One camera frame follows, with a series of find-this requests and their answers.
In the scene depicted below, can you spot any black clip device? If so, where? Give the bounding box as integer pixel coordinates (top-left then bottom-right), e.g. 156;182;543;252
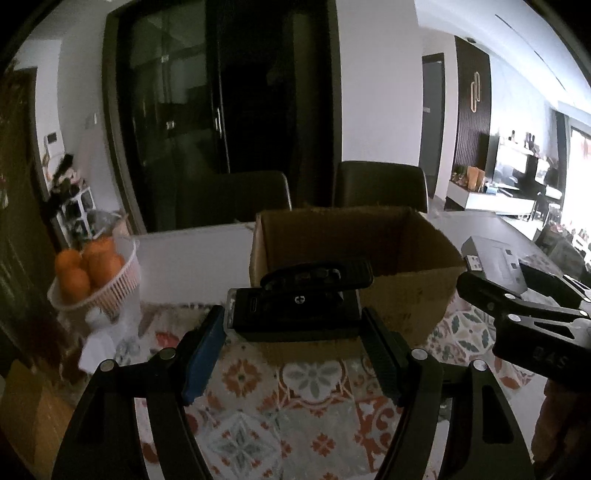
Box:
228;258;375;343

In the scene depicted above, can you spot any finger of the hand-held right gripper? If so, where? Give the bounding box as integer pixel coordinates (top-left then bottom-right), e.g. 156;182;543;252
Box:
518;261;591;306
457;271;591;326

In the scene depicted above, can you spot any brown cardboard box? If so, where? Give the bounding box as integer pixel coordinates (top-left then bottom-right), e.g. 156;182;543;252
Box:
249;206;467;365

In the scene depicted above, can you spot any dark slatted wall panel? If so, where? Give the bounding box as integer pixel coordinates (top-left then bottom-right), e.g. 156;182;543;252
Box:
450;36;491;185

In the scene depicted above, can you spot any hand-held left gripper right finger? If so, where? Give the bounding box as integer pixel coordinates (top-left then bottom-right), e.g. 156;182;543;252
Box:
360;307;536;480

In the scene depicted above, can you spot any white fruit basket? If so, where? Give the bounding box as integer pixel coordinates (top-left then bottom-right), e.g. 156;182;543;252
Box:
47;237;141;320

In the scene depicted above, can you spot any person's right forearm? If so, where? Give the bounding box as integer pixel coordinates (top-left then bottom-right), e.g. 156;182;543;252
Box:
531;379;591;480

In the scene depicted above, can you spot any dark dining chair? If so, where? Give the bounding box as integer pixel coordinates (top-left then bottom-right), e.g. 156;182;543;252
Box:
332;161;429;213
178;171;293;232

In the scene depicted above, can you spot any small white shelf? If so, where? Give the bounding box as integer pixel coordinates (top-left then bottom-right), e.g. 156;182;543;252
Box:
58;182;98;241

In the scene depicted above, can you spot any orange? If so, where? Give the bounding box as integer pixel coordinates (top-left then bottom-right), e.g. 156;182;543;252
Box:
83;236;115;258
59;268;92;304
89;251;125;289
54;249;83;277

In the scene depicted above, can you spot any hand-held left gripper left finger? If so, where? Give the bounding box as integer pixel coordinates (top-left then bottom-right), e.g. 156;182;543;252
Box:
51;305;227;480

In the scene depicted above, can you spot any gold wall ornament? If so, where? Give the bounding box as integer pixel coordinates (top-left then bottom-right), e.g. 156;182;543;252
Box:
470;71;484;113

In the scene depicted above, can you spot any small white box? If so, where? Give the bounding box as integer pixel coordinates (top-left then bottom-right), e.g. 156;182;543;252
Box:
461;236;546;296

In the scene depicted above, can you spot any floral tissue pouch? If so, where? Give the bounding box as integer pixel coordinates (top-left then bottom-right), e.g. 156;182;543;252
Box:
78;307;144;374

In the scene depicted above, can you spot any white sideboard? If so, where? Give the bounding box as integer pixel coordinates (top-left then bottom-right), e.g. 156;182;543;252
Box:
445;180;500;213

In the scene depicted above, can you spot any grey interior door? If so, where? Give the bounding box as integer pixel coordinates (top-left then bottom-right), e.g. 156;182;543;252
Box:
419;53;445;199

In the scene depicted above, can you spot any yellow woven box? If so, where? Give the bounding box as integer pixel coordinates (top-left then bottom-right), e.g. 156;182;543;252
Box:
0;360;75;467

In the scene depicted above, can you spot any dark armchair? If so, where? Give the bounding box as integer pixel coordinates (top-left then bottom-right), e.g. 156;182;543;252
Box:
536;224;591;278

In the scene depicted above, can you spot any patterned table runner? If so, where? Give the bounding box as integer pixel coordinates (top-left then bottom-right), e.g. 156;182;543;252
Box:
115;286;550;480

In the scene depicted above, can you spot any small flower arrangement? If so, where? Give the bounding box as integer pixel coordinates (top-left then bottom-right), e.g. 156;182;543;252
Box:
46;154;86;200

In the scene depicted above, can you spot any dark sliding glass door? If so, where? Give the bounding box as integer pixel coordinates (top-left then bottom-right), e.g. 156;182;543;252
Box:
102;0;342;234

